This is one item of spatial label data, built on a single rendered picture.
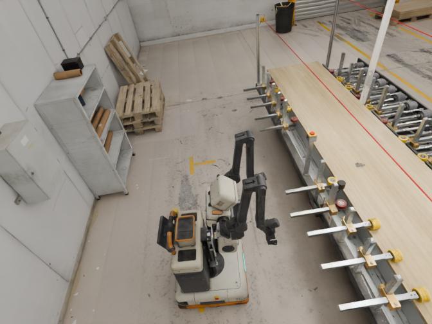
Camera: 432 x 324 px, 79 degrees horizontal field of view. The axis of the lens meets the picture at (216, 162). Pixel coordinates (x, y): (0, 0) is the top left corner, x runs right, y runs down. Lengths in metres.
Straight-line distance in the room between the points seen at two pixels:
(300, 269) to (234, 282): 0.75
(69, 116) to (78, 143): 0.37
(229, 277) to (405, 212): 1.54
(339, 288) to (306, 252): 0.43
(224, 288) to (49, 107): 2.51
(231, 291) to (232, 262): 0.27
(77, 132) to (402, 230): 3.21
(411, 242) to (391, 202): 0.35
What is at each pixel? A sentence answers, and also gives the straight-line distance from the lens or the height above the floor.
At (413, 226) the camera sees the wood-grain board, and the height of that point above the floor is 0.90.
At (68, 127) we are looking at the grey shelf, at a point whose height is 1.22.
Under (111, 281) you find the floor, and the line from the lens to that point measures 3.31.
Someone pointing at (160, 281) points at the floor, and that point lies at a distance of 3.10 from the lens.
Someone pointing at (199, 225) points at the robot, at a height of 0.81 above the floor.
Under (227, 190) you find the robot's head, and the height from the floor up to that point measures 1.36.
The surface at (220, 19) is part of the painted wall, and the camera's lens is 9.30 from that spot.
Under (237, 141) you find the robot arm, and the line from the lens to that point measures 1.78.
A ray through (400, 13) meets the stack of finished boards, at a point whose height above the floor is 0.29.
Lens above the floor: 2.71
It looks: 42 degrees down
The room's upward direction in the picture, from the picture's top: 9 degrees counter-clockwise
